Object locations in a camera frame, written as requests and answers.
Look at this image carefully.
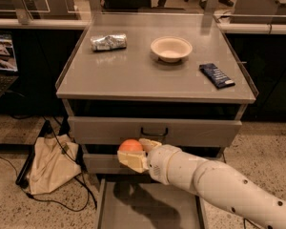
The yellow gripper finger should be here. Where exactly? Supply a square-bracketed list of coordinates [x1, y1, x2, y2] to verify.
[139, 138, 162, 153]
[117, 151, 149, 173]

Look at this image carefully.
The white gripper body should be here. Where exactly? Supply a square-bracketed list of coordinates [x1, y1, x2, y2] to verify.
[147, 145, 181, 185]

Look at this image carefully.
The orange fruit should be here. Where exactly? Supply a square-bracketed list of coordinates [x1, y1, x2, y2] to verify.
[119, 139, 143, 152]

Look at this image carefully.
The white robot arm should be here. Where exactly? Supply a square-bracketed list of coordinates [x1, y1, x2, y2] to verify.
[117, 138, 286, 229]

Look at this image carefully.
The bottom open grey drawer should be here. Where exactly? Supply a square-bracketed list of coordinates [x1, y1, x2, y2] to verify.
[94, 178, 207, 229]

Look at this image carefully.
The middle grey drawer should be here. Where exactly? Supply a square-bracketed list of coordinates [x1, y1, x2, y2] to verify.
[82, 153, 224, 177]

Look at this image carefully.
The top grey drawer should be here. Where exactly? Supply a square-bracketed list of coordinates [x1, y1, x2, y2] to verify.
[68, 116, 241, 147]

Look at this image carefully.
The grey metal drawer cabinet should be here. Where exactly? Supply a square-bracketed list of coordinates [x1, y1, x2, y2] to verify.
[55, 12, 258, 229]

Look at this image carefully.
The beige cloth bag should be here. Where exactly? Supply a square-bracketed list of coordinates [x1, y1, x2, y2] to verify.
[29, 135, 81, 195]

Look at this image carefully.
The beige paper bowl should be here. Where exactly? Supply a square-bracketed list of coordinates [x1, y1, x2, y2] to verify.
[151, 36, 193, 63]

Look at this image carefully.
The dark blue snack bar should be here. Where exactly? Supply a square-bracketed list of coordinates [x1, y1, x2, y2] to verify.
[199, 63, 235, 89]

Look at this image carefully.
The silver foil snack bag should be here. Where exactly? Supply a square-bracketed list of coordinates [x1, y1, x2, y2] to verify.
[91, 33, 127, 52]

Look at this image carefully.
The black laptop computer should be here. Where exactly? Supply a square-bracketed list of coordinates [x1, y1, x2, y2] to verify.
[0, 31, 18, 97]

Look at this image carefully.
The black top drawer handle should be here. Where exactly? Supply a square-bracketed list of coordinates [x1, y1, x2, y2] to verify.
[140, 127, 169, 137]

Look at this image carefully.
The black cable left floor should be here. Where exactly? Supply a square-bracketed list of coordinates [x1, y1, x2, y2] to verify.
[0, 114, 98, 213]

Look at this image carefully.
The black cable floor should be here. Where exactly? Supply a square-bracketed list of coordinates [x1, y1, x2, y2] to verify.
[242, 218, 255, 229]
[0, 114, 98, 213]

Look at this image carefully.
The black cable right floor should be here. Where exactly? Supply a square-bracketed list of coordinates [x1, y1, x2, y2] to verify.
[242, 218, 255, 229]

